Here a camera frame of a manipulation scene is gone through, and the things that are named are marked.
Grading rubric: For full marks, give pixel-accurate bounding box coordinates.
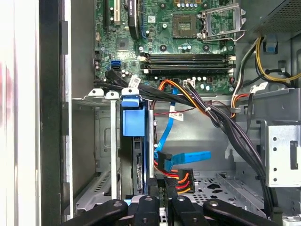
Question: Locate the metal disk bay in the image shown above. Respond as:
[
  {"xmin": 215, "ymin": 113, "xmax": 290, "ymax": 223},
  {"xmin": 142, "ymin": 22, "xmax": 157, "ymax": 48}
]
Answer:
[{"xmin": 70, "ymin": 88, "xmax": 156, "ymax": 212}]

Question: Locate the blue board data port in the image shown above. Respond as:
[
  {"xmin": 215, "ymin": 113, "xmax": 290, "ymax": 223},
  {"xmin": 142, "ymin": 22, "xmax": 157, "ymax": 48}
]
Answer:
[{"xmin": 109, "ymin": 60, "xmax": 122, "ymax": 71}]

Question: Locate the grey metal drive cage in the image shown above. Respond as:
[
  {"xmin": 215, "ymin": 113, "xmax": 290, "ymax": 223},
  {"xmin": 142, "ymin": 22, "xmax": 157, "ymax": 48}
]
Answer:
[{"xmin": 235, "ymin": 87, "xmax": 301, "ymax": 189}]

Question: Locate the green motherboard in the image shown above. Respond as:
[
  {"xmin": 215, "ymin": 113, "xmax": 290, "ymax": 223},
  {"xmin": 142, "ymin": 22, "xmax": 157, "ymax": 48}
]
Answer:
[{"xmin": 93, "ymin": 0, "xmax": 237, "ymax": 95}]

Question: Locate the disk power wire black plug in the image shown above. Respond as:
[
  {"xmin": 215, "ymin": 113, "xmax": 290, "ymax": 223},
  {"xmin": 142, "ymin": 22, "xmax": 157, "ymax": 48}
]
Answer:
[{"xmin": 154, "ymin": 160, "xmax": 195, "ymax": 195}]

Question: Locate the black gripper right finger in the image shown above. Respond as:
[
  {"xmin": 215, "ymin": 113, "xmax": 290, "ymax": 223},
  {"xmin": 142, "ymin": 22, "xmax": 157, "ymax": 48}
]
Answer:
[{"xmin": 163, "ymin": 176, "xmax": 282, "ymax": 226}]

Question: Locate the white expansion slot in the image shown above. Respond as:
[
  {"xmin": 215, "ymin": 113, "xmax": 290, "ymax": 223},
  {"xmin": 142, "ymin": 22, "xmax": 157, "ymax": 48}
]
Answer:
[{"xmin": 114, "ymin": 0, "xmax": 121, "ymax": 26}]

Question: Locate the orange yellow wire bundle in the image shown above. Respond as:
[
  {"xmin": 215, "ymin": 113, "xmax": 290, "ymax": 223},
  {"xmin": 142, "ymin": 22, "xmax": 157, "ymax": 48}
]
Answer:
[{"xmin": 158, "ymin": 79, "xmax": 209, "ymax": 114}]

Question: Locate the blue plastic clip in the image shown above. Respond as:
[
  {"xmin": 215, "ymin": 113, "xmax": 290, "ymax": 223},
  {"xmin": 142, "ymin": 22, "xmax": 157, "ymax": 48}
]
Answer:
[{"xmin": 262, "ymin": 33, "xmax": 278, "ymax": 54}]

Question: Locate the CPU socket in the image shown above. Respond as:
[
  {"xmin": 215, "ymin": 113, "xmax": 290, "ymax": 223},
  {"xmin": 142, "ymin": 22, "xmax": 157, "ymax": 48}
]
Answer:
[{"xmin": 172, "ymin": 13, "xmax": 198, "ymax": 39}]

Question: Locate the metal locking lever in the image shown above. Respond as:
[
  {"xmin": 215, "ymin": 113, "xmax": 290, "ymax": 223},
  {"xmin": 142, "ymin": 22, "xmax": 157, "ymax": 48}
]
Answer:
[{"xmin": 201, "ymin": 29, "xmax": 247, "ymax": 44}]

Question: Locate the grey power supply unit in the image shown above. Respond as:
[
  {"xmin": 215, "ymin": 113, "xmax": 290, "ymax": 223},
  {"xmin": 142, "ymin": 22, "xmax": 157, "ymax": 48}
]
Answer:
[{"xmin": 246, "ymin": 0, "xmax": 301, "ymax": 40}]

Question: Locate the black expansion slot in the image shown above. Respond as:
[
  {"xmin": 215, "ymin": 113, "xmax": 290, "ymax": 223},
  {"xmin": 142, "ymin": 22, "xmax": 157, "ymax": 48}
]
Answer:
[{"xmin": 104, "ymin": 0, "xmax": 111, "ymax": 34}]

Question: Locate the hard disk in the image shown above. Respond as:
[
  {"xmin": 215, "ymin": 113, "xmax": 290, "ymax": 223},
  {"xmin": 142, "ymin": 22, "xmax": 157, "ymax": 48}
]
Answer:
[{"xmin": 119, "ymin": 94, "xmax": 152, "ymax": 205}]

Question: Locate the black expansion card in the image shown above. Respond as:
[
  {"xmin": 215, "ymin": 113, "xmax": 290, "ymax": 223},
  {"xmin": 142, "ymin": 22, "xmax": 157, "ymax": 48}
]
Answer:
[{"xmin": 126, "ymin": 0, "xmax": 142, "ymax": 40}]

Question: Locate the yellow black power cable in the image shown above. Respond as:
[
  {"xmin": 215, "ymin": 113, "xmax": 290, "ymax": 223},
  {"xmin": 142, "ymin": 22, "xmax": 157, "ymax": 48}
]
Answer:
[{"xmin": 235, "ymin": 36, "xmax": 301, "ymax": 88}]

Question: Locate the thin red black wire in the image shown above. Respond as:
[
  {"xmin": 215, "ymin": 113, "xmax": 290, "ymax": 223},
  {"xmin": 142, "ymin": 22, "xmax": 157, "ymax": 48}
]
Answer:
[{"xmin": 153, "ymin": 100, "xmax": 196, "ymax": 116}]

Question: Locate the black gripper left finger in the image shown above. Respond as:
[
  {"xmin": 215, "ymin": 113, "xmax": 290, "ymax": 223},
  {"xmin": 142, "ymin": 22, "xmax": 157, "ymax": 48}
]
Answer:
[{"xmin": 62, "ymin": 176, "xmax": 162, "ymax": 226}]

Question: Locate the blue disk data wire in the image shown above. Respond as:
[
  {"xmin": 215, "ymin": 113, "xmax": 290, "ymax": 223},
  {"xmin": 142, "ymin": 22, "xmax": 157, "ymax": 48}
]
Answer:
[{"xmin": 154, "ymin": 86, "xmax": 212, "ymax": 170}]

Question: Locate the metal socket cover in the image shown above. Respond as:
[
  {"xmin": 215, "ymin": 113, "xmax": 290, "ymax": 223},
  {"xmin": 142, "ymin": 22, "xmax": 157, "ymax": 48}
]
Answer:
[{"xmin": 201, "ymin": 2, "xmax": 243, "ymax": 40}]

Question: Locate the black RAM slot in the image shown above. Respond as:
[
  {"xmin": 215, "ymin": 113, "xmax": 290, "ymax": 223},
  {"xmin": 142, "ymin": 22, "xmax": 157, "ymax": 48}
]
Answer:
[
  {"xmin": 140, "ymin": 63, "xmax": 236, "ymax": 69},
  {"xmin": 140, "ymin": 67, "xmax": 236, "ymax": 74},
  {"xmin": 140, "ymin": 53, "xmax": 236, "ymax": 59},
  {"xmin": 140, "ymin": 57, "xmax": 236, "ymax": 64}
]

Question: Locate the black wire bundle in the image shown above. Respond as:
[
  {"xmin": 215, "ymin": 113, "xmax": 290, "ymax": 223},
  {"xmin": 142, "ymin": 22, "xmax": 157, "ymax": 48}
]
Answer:
[{"xmin": 93, "ymin": 69, "xmax": 282, "ymax": 218}]

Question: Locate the black PC case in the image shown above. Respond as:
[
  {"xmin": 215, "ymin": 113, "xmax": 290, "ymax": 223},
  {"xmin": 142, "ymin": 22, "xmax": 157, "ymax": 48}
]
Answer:
[{"xmin": 39, "ymin": 0, "xmax": 301, "ymax": 226}]

